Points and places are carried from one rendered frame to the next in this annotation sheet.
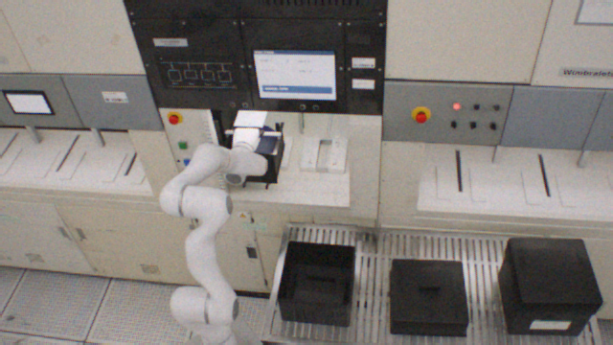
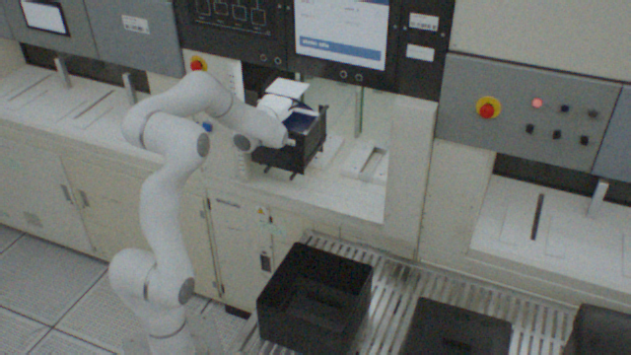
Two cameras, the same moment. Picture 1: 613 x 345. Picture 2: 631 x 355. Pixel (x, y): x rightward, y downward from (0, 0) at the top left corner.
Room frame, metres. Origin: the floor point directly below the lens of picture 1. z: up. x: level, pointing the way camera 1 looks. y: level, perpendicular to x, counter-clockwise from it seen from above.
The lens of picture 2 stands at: (0.05, -0.26, 2.28)
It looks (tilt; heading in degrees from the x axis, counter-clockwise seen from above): 39 degrees down; 10
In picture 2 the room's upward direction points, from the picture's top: straight up
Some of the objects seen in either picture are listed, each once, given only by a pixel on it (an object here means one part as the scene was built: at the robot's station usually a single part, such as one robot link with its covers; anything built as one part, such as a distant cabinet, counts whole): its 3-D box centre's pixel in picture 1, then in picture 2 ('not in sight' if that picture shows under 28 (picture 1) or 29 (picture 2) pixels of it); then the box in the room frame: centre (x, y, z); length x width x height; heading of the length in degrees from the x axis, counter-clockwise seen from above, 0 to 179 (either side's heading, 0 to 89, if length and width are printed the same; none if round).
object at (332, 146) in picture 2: (269, 151); (312, 146); (1.94, 0.11, 0.89); 0.22 x 0.21 x 0.04; 167
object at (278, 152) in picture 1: (255, 147); (288, 126); (1.74, 0.16, 1.11); 0.24 x 0.20 x 0.32; 77
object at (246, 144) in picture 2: (238, 166); (253, 131); (1.50, 0.21, 1.25); 0.13 x 0.09 x 0.08; 167
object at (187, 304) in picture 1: (200, 312); (147, 289); (0.98, 0.38, 1.07); 0.19 x 0.12 x 0.24; 76
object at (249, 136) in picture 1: (245, 140); (272, 108); (1.64, 0.18, 1.25); 0.11 x 0.10 x 0.07; 167
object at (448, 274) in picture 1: (428, 293); (454, 352); (1.09, -0.47, 0.83); 0.29 x 0.29 x 0.13; 79
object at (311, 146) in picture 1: (324, 153); (374, 162); (1.87, -0.15, 0.89); 0.22 x 0.21 x 0.04; 167
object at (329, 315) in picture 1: (318, 283); (316, 301); (1.19, -0.04, 0.85); 0.28 x 0.28 x 0.17; 76
